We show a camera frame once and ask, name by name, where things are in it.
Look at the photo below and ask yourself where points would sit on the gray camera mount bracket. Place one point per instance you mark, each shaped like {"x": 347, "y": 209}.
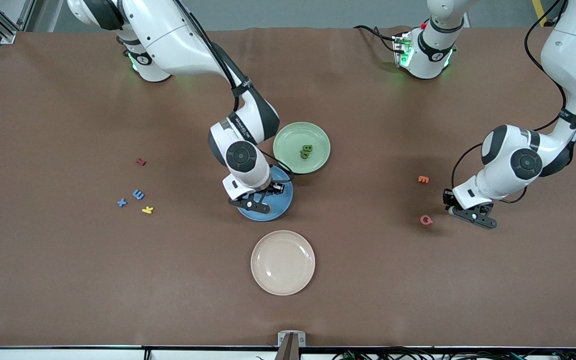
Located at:
{"x": 291, "y": 338}

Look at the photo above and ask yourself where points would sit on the beige plate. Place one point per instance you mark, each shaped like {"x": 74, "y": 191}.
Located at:
{"x": 283, "y": 262}

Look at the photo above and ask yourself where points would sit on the green letter P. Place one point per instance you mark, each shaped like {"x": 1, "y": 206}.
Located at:
{"x": 304, "y": 155}

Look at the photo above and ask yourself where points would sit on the brown camera support post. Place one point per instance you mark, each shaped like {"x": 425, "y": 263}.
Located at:
{"x": 288, "y": 352}

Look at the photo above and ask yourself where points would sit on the yellow letter K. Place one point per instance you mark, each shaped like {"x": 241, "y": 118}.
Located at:
{"x": 147, "y": 210}

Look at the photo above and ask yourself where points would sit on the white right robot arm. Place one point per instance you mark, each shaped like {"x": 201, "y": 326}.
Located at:
{"x": 178, "y": 40}

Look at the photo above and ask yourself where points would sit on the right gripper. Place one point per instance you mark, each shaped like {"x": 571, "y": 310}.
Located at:
{"x": 271, "y": 188}

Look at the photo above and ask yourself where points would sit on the green letter B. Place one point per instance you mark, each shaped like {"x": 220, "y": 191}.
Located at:
{"x": 307, "y": 148}

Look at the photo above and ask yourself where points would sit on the green plate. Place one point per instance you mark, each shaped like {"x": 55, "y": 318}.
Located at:
{"x": 290, "y": 142}

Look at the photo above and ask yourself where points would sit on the blue letter X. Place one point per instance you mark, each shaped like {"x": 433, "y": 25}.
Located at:
{"x": 122, "y": 202}

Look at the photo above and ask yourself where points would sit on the blue plate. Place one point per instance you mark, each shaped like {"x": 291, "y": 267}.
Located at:
{"x": 280, "y": 202}

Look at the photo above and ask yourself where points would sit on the pink letter Q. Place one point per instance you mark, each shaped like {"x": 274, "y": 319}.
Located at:
{"x": 422, "y": 220}

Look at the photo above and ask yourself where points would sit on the brown table cover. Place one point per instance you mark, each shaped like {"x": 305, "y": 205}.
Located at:
{"x": 418, "y": 275}

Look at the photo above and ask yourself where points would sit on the orange letter E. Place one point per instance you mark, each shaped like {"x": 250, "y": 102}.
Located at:
{"x": 423, "y": 179}

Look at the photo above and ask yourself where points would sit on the yellow floor tape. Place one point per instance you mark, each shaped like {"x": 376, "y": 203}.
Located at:
{"x": 538, "y": 10}

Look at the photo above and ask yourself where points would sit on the blue letter M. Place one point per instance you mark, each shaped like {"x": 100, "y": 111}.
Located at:
{"x": 138, "y": 194}

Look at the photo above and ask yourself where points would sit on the white table edge strip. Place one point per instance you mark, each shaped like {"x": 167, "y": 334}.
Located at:
{"x": 68, "y": 355}

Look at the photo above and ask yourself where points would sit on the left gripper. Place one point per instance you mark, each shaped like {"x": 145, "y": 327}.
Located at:
{"x": 447, "y": 198}

